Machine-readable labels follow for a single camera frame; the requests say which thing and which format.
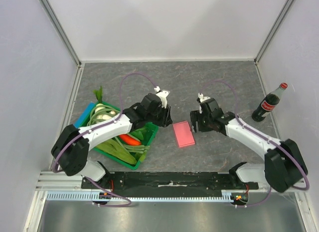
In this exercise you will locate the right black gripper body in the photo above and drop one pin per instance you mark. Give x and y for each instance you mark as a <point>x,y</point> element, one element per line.
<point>197,121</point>

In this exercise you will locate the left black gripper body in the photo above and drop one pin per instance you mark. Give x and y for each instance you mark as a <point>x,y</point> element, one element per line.
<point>160,116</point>

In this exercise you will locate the pink paper box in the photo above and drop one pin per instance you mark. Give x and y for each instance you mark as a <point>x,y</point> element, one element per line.
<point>183,134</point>

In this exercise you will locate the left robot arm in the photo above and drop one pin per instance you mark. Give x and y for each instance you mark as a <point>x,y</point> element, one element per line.
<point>71,149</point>

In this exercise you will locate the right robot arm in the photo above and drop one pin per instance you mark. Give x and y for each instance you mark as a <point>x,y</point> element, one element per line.
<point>283,166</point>

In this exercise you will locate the orange carrot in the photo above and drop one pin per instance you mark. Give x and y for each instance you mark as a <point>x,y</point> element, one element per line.
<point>129,140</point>

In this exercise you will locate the green plastic basket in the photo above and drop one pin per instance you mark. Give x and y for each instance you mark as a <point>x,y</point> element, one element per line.
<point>151,132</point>

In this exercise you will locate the green leafy vegetable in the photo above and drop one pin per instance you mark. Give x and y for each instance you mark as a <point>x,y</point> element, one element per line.
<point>126,153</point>

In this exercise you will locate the green long beans bundle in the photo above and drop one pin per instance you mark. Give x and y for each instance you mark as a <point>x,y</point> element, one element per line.
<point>102,112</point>

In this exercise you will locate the cola glass bottle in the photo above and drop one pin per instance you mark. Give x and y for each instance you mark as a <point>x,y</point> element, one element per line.
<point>268,104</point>

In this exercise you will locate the blue flat board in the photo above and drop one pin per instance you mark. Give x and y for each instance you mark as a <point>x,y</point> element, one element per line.
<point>85,116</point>

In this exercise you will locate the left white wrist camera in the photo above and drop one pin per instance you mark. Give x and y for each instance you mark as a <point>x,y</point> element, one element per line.
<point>162,94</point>

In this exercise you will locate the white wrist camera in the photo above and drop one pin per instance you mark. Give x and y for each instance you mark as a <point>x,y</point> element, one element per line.
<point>201,98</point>
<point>162,94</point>

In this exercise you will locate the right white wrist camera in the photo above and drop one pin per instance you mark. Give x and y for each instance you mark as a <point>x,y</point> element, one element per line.
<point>201,98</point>

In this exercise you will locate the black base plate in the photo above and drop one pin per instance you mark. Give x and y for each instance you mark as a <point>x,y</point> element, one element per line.
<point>170,184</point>

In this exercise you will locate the grey cable duct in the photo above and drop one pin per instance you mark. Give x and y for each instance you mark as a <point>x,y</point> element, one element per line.
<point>97,196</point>

